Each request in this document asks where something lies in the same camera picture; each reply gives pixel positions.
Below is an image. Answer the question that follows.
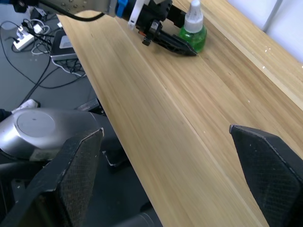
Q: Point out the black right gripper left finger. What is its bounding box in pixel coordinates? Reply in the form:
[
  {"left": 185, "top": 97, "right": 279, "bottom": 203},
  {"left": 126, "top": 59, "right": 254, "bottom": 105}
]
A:
[{"left": 0, "top": 128, "right": 105, "bottom": 227}]

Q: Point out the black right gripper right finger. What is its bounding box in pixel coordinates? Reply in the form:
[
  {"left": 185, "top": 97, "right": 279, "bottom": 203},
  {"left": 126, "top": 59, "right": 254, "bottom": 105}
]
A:
[{"left": 229, "top": 124, "right": 303, "bottom": 227}]

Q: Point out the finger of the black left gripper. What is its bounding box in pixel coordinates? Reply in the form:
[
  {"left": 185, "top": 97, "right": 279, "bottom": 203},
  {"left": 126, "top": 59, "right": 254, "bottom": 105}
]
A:
[
  {"left": 152, "top": 29, "right": 198, "bottom": 57},
  {"left": 168, "top": 5, "right": 189, "bottom": 28}
]

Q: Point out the green liquid bottle white cap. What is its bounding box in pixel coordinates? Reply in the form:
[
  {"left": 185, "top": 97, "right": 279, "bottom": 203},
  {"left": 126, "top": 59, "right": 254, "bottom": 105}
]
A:
[{"left": 178, "top": 0, "right": 207, "bottom": 53}]

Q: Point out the blue wrist clamp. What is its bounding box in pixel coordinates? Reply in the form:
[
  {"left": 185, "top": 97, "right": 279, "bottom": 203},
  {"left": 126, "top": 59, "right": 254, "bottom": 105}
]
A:
[{"left": 115, "top": 0, "right": 129, "bottom": 18}]

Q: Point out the silver robot body shell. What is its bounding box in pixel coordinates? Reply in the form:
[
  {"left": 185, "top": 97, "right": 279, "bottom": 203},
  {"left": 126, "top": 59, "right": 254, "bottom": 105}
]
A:
[{"left": 0, "top": 107, "right": 105, "bottom": 162}]

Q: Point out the grey box device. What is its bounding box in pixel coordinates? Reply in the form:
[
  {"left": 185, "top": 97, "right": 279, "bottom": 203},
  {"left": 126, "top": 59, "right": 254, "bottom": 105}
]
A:
[{"left": 50, "top": 29, "right": 79, "bottom": 61}]

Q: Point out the white power strip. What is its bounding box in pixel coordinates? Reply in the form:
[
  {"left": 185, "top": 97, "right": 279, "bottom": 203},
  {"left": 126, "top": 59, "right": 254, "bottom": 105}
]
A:
[{"left": 11, "top": 25, "right": 36, "bottom": 52}]

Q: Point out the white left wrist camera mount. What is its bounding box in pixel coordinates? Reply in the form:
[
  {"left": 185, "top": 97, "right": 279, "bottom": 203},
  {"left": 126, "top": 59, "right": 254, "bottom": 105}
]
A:
[{"left": 127, "top": 0, "right": 145, "bottom": 31}]

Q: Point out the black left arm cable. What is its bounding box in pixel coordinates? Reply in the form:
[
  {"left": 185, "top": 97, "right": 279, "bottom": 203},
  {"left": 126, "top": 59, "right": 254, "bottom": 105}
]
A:
[{"left": 37, "top": 0, "right": 105, "bottom": 22}]

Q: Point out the long black floor cable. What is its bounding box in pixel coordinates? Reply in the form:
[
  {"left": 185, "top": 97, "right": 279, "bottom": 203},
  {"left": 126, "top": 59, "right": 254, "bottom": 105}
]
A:
[{"left": 0, "top": 20, "right": 87, "bottom": 105}]

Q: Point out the white floor cable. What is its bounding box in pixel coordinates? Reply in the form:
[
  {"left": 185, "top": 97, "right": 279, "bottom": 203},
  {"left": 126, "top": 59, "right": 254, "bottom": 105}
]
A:
[{"left": 52, "top": 58, "right": 86, "bottom": 78}]

